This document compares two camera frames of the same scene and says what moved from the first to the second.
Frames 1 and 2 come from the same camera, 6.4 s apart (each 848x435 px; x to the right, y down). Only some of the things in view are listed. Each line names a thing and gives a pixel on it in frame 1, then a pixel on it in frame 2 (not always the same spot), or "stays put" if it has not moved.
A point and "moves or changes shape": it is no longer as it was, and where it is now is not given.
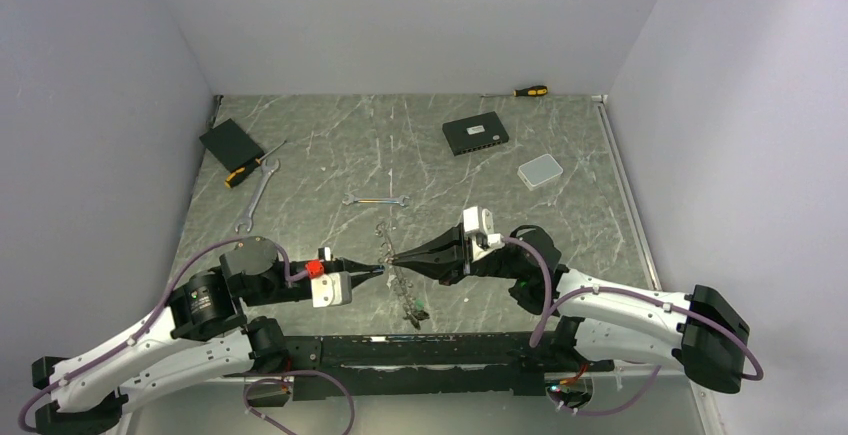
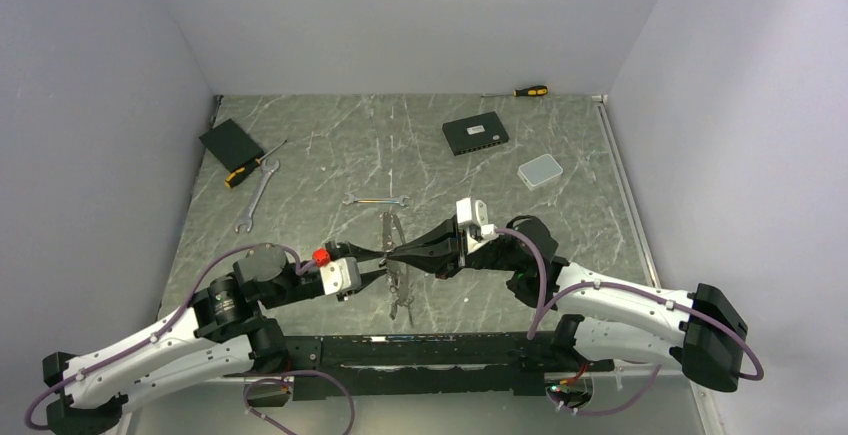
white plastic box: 539,171 stays put
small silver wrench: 389,200 stays put
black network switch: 474,133 stays put
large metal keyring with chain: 414,308 moves or changes shape
